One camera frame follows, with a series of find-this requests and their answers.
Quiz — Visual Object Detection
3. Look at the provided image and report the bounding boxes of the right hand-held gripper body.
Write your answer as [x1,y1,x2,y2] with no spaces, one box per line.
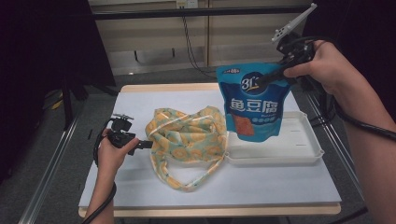
[271,3,318,68]

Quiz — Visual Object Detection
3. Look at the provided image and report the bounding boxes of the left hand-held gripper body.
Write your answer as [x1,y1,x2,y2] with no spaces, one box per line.
[106,113,138,148]

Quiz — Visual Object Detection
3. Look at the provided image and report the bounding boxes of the blue snack pouch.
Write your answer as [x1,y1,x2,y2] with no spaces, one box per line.
[216,62,292,144]

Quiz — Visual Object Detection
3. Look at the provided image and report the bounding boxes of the lemon print cloth bag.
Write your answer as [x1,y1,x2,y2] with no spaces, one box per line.
[145,105,230,192]

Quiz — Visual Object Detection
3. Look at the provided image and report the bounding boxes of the white plastic tray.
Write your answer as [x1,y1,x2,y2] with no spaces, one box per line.
[223,110,325,166]

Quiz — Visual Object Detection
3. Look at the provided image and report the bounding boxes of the person's left hand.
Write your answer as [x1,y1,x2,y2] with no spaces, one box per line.
[96,129,141,177]

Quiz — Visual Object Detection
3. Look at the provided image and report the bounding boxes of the person's right hand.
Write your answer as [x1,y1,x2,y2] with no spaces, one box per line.
[283,40,353,96]

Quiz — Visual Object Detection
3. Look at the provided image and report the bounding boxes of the black stand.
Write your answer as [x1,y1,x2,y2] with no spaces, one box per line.
[60,74,120,132]

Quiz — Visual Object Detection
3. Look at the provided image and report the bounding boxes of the black curtain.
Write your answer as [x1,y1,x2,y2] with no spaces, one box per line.
[303,0,396,122]
[0,0,117,185]

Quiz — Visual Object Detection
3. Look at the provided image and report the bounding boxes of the black horizontal bar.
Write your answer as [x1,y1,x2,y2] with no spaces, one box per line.
[92,5,312,21]

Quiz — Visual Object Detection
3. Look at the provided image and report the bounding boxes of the black floor cables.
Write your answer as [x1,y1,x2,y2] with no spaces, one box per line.
[306,92,337,129]

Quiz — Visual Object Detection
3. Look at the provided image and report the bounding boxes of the black wall cable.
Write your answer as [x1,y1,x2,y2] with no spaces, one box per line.
[181,15,224,79]

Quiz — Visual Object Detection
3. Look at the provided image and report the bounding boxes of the metal floor rail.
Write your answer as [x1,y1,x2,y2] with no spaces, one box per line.
[18,102,87,224]
[303,91,366,200]

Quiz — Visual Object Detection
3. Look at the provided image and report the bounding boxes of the white wall outlet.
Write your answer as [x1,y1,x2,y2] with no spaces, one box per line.
[176,0,200,9]

